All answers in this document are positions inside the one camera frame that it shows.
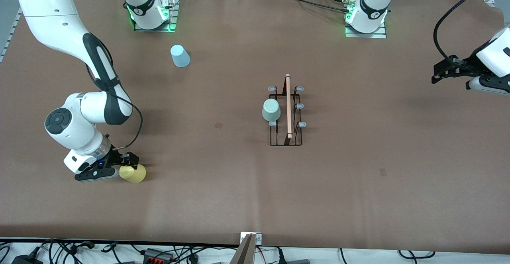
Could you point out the grey camera mount pole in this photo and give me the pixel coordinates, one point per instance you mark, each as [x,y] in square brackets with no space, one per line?
[244,254]

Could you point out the yellow plastic cup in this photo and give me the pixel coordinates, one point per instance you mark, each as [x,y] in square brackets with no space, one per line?
[135,174]

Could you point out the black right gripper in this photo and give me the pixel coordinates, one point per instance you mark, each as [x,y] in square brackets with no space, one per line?
[116,157]

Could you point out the black orange connector block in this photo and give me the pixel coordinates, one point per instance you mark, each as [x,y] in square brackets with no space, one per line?
[157,255]

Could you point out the small metal edge bracket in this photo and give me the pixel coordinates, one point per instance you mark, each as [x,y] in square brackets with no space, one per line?
[258,238]

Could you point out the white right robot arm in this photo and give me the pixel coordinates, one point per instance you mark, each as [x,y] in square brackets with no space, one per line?
[51,13]

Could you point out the light blue plastic cup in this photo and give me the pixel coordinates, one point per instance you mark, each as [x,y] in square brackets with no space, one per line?
[180,57]

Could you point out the brown table mat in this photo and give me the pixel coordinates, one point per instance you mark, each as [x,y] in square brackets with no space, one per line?
[255,184]

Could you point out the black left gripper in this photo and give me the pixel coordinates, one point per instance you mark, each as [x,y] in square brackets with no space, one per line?
[464,65]

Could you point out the left arm aluminium base plate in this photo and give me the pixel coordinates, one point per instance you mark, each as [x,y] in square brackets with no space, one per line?
[366,35]

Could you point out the pale green plastic cup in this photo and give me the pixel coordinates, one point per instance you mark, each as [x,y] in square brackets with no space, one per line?
[271,110]

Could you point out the right arm aluminium base plate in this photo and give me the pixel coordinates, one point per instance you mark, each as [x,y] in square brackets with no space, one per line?
[172,17]

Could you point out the perforated aluminium rail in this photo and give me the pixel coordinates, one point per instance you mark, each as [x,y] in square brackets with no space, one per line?
[8,37]

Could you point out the black power adapter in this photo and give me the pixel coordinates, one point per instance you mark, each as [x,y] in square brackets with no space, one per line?
[26,260]

